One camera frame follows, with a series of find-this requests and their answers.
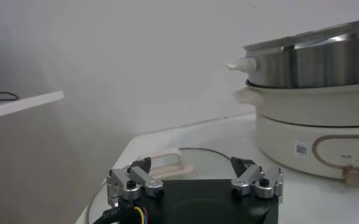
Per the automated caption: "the cream electric cooking pot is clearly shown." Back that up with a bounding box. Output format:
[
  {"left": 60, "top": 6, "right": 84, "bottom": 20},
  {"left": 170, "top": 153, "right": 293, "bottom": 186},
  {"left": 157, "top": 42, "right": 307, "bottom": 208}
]
[{"left": 232, "top": 82, "right": 359, "bottom": 187}]

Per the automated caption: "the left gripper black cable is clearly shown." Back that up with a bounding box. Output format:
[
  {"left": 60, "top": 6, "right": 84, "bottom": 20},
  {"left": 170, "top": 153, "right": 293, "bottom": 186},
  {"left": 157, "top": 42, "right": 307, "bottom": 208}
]
[{"left": 92, "top": 205, "right": 149, "bottom": 224}]

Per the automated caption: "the stainless steel steamer basket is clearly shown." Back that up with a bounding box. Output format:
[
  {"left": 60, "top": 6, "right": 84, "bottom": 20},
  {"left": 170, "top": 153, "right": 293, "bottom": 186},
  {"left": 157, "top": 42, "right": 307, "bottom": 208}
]
[{"left": 226, "top": 17, "right": 359, "bottom": 89}]

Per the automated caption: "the white side table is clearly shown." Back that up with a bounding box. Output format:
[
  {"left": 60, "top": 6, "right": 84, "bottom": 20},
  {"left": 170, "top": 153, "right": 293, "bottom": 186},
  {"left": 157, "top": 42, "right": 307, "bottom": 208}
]
[{"left": 0, "top": 90, "right": 65, "bottom": 121}]

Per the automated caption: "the round glass pot lid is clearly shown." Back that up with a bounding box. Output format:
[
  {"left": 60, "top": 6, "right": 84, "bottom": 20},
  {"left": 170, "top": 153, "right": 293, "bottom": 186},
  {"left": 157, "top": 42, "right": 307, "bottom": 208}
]
[{"left": 87, "top": 147, "right": 238, "bottom": 224}]

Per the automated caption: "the black looped earphone cable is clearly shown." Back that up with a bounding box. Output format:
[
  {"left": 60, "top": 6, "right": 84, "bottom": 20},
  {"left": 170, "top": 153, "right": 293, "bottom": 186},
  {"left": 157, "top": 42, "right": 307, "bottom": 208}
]
[{"left": 0, "top": 91, "right": 20, "bottom": 107}]

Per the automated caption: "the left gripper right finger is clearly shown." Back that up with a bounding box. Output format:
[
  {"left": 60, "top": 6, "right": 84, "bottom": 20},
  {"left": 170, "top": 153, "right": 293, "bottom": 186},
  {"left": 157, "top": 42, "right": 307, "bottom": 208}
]
[{"left": 230, "top": 156, "right": 284, "bottom": 203}]

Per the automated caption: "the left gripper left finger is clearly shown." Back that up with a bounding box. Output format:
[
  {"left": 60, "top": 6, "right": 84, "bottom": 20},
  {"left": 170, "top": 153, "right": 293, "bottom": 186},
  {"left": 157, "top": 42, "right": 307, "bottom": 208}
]
[{"left": 107, "top": 156, "right": 165, "bottom": 208}]

